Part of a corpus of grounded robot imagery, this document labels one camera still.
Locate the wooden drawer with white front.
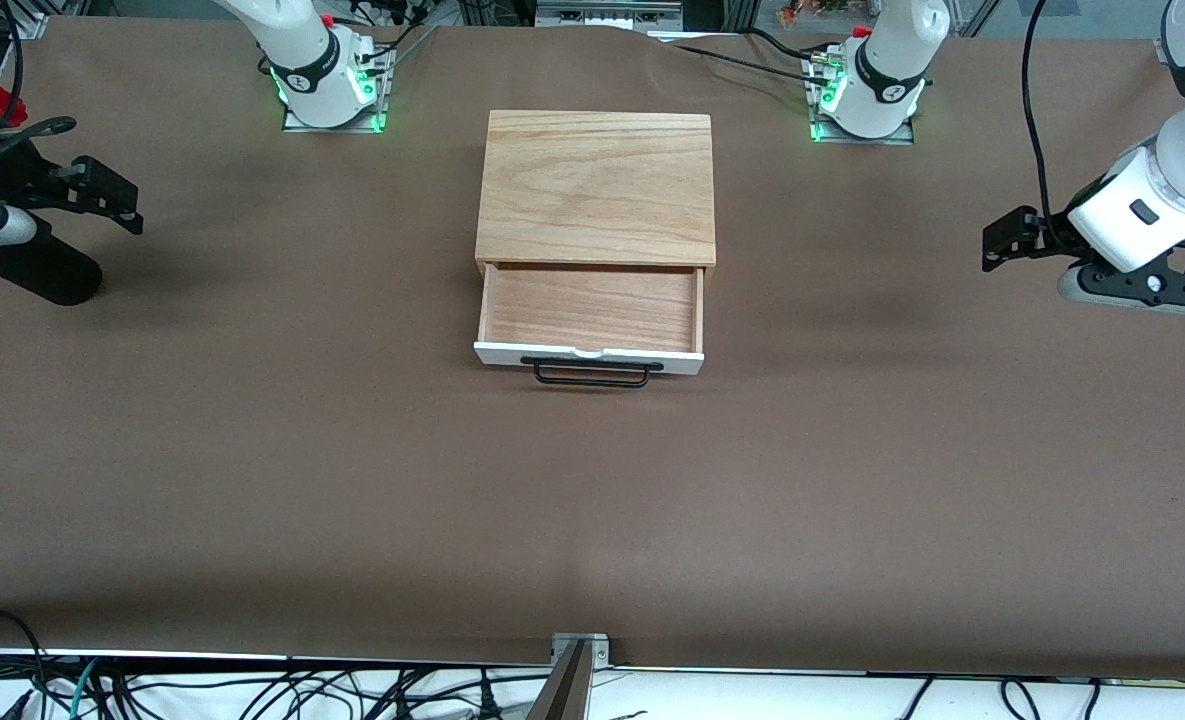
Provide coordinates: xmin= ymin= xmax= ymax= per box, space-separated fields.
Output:
xmin=473 ymin=262 xmax=706 ymax=377

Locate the black metal drawer handle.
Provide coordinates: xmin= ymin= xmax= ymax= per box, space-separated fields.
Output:
xmin=520 ymin=355 xmax=666 ymax=389

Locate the light wooden drawer cabinet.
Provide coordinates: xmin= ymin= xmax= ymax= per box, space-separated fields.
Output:
xmin=474 ymin=110 xmax=719 ymax=291

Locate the black cylindrical vase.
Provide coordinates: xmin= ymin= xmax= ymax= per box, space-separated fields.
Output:
xmin=0 ymin=215 xmax=104 ymax=307

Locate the brown table cover sheet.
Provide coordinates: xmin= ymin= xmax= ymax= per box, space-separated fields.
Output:
xmin=0 ymin=14 xmax=1185 ymax=674

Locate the grey power strip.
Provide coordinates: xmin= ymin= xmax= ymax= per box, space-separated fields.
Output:
xmin=535 ymin=0 xmax=684 ymax=30

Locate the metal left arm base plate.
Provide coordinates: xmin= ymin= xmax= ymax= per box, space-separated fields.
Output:
xmin=809 ymin=50 xmax=916 ymax=147

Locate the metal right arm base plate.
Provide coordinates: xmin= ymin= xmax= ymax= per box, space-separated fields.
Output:
xmin=281 ymin=44 xmax=392 ymax=134

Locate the black left arm base cable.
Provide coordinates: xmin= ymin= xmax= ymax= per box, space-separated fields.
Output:
xmin=652 ymin=28 xmax=838 ymax=89

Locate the black arm base cable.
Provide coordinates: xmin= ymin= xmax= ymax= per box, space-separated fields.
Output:
xmin=347 ymin=0 xmax=438 ymax=66
xmin=652 ymin=28 xmax=838 ymax=89

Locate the black right arm base cable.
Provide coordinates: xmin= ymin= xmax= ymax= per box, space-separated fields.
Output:
xmin=347 ymin=0 xmax=438 ymax=66

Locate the black looped floor cable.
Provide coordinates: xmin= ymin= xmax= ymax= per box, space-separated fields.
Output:
xmin=0 ymin=606 xmax=50 ymax=720

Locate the teal cable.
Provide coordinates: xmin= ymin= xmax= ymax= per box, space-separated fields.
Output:
xmin=64 ymin=658 xmax=100 ymax=720

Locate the metal table edge bracket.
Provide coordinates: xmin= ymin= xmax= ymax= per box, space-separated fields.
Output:
xmin=550 ymin=632 xmax=612 ymax=669

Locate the grey angled post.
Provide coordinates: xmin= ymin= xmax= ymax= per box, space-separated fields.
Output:
xmin=523 ymin=640 xmax=594 ymax=720

